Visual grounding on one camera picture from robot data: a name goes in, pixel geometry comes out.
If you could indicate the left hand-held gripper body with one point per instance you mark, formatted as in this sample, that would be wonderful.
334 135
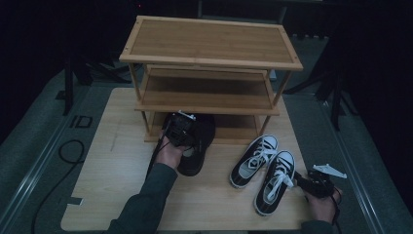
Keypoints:
180 130

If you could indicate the black metal stand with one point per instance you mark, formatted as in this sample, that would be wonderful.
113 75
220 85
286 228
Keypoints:
68 87
336 104

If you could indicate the black tape piece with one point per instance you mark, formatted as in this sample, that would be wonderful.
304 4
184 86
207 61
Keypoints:
74 201

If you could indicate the black white canvas sneaker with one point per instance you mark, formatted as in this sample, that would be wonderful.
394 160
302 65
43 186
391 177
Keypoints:
255 161
276 182

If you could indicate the plain black shoe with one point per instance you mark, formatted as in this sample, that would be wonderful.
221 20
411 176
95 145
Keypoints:
203 143

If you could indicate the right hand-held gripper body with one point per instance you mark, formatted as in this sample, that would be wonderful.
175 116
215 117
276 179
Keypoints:
319 187

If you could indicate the person's right hand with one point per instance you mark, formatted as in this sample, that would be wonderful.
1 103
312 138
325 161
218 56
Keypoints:
323 208

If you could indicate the aluminium floor cross rail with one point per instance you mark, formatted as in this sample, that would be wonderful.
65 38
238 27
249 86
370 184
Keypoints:
305 94

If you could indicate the grey metal frame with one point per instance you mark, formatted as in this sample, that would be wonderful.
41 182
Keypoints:
282 14

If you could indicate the person's left hand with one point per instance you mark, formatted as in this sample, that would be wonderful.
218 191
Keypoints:
168 155

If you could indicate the wooden shoe rack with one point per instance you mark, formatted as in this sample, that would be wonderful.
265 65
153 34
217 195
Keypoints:
211 42

